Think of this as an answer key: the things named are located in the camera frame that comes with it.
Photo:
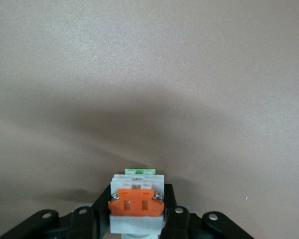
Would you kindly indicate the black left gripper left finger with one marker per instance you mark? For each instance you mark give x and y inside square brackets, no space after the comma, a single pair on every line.
[89,224]

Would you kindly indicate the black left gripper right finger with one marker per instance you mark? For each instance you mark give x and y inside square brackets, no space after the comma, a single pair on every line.
[179,224]

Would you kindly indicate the green button white orange body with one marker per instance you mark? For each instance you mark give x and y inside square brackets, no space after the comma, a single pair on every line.
[135,206]

